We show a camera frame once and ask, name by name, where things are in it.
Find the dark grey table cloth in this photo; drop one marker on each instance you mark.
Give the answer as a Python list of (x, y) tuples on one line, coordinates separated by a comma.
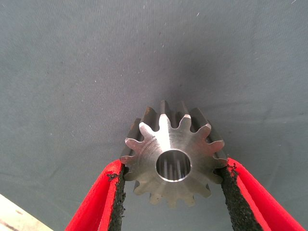
[(72, 72)]

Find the large steel gear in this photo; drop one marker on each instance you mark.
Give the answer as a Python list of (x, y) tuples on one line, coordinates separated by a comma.
[(149, 154)]

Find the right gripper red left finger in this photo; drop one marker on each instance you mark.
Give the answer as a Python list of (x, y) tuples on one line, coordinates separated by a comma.
[(96, 204)]

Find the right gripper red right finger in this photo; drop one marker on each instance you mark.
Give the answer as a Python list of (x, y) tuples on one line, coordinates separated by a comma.
[(250, 204)]

